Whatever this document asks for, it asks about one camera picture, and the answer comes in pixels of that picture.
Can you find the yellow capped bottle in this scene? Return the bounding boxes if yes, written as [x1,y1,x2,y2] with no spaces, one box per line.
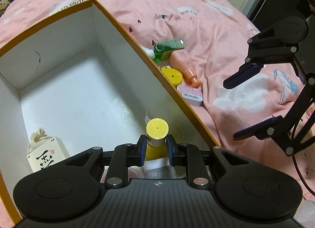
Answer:
[144,118,176,180]

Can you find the pink tube bottle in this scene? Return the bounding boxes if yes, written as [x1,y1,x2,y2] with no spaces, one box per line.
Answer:
[169,49,201,88]

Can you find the green dotted bottle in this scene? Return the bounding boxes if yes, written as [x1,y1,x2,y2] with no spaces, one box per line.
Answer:
[153,39,185,62]

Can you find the white cloth tea pouch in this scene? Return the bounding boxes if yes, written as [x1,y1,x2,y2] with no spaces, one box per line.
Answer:
[27,128,70,172]

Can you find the pink rectangular tin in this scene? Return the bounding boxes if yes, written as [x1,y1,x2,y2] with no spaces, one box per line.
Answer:
[177,84,203,106]

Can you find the yellow round case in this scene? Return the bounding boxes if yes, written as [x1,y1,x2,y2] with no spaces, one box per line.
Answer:
[161,67,183,87]

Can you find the orange cardboard box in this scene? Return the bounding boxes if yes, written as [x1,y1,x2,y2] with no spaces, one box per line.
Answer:
[1,0,220,227]

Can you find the pink patterned bed cover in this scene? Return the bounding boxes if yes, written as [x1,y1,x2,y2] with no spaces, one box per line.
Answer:
[0,0,315,228]

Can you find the black cable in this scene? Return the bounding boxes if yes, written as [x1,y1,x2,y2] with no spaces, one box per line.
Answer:
[288,104,315,191]

